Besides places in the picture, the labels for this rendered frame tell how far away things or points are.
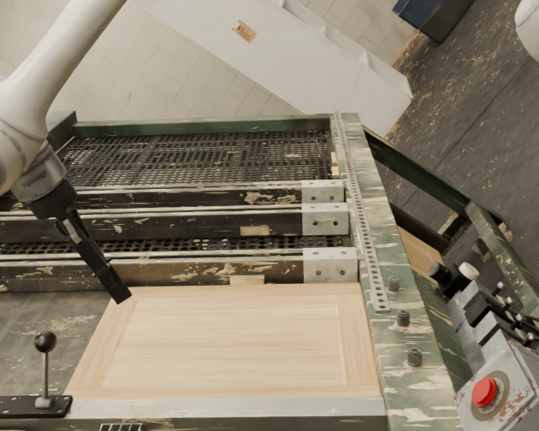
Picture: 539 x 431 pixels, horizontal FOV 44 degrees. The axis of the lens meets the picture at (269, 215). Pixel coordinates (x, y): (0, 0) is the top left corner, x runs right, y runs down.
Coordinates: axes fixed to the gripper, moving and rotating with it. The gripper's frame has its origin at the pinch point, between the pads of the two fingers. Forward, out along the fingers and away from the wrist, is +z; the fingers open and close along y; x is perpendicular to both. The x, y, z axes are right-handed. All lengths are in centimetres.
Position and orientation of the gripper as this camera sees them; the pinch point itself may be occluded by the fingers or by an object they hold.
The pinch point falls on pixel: (113, 283)
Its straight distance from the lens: 118.4
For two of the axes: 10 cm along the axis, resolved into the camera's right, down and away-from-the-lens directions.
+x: 8.3, -5.4, 1.5
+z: 4.4, 7.9, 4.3
